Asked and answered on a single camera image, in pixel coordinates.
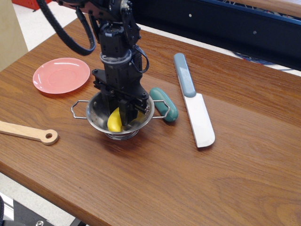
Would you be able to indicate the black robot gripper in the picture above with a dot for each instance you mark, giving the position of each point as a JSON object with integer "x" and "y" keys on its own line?
{"x": 120, "y": 86}

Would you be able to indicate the yellow toy banana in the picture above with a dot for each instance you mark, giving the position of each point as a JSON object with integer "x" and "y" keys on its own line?
{"x": 114, "y": 123}

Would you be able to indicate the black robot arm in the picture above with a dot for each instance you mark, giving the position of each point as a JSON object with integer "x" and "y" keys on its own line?
{"x": 111, "y": 23}

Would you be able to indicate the small steel colander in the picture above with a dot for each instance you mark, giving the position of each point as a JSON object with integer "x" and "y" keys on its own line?
{"x": 97, "y": 116}

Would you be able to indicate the green toy pickle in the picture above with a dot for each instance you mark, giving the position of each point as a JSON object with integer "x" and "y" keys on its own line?
{"x": 164, "y": 104}

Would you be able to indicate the pink plastic plate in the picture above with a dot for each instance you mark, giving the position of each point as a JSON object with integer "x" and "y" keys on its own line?
{"x": 61, "y": 75}

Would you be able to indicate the beige cabinet side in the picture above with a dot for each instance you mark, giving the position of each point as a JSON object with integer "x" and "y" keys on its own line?
{"x": 12, "y": 43}

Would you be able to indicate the red crate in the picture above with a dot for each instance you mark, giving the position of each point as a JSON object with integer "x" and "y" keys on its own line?
{"x": 32, "y": 4}

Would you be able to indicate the black metal base with screw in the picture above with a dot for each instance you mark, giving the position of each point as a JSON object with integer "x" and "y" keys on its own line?
{"x": 13, "y": 213}

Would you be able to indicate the blue handled white spatula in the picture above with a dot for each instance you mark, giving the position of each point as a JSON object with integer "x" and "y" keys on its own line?
{"x": 199, "y": 118}

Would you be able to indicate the wooden spoon handle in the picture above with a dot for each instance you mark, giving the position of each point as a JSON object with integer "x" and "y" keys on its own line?
{"x": 46, "y": 137}

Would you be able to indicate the dark blue metal frame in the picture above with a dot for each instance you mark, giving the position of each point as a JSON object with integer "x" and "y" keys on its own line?
{"x": 266, "y": 36}

